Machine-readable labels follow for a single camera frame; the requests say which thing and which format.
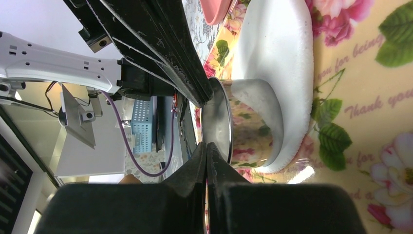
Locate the white dough ball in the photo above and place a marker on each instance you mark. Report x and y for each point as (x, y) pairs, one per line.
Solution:
(276, 45)

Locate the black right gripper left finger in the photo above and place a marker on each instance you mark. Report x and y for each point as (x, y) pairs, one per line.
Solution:
(174, 206)

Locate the blue perforated plastic basket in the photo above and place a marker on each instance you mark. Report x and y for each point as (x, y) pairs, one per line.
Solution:
(143, 116)

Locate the floral yellow tray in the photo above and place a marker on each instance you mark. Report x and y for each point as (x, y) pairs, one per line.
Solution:
(360, 134)

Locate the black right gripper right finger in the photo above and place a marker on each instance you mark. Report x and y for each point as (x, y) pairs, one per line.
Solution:
(237, 206)

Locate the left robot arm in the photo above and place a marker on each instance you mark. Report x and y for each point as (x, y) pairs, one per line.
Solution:
(40, 41)

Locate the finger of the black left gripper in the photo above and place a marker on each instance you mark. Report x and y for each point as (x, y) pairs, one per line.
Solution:
(158, 56)

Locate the pink plastic tray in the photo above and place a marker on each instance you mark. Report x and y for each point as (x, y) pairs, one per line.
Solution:
(214, 10)

